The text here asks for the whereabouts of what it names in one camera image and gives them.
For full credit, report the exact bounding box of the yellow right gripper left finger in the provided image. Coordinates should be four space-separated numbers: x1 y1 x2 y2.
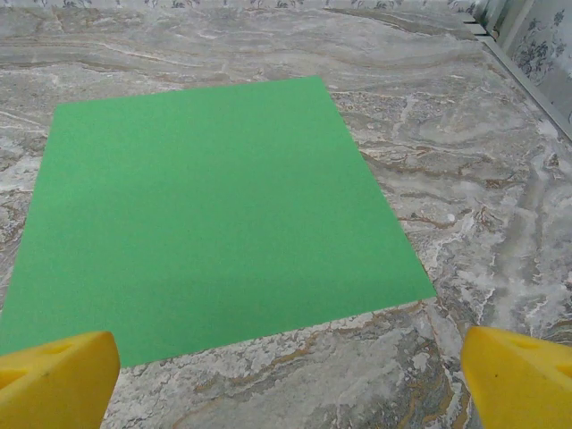
0 330 121 429

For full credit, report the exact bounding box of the aluminium side rail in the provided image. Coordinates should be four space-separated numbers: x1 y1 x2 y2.
462 11 572 140

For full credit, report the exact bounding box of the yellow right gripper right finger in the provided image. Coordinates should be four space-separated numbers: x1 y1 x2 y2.
460 325 572 429

